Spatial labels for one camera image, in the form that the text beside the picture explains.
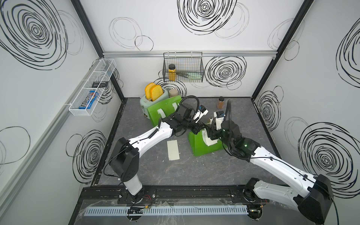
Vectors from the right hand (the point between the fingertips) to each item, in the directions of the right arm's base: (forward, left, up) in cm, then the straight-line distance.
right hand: (211, 124), depth 76 cm
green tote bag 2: (-7, +6, -13) cm, 16 cm away
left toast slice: (+28, +41, -1) cm, 50 cm away
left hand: (+1, +3, -3) cm, 4 cm away
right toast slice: (+30, +35, -3) cm, 46 cm away
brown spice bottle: (+31, -13, -16) cm, 38 cm away
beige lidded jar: (+44, +26, -18) cm, 54 cm away
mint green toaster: (+21, +43, -7) cm, 49 cm away
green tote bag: (+12, +29, -2) cm, 31 cm away
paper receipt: (-5, +22, -23) cm, 33 cm away
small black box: (+17, +62, +13) cm, 66 cm away
